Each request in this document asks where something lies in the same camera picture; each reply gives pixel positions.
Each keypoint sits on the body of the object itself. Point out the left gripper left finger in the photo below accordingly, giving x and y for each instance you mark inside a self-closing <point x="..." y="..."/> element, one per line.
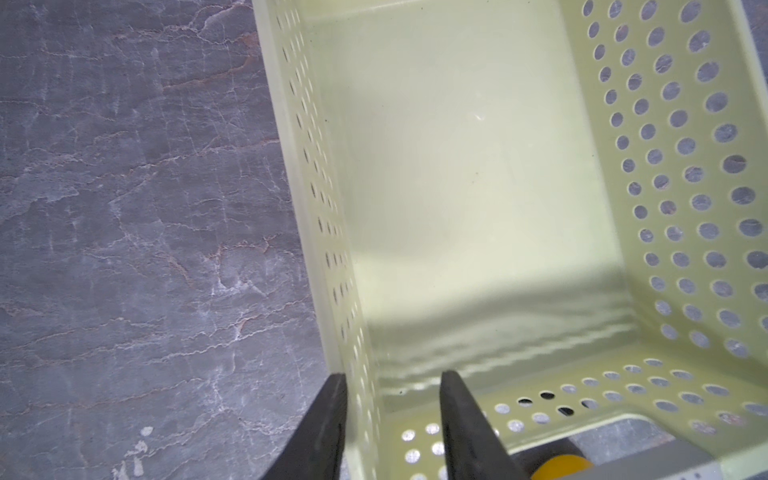
<point x="315" y="450"/>

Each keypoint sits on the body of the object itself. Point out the light green perforated basket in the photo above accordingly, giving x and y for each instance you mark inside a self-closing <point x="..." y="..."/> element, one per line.
<point x="563" y="201"/>

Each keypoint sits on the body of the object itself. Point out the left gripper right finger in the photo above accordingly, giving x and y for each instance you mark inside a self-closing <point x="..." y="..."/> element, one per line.
<point x="472" y="449"/>

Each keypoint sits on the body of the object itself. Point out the yellow tape measure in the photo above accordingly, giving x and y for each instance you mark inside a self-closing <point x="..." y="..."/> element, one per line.
<point x="552" y="461"/>

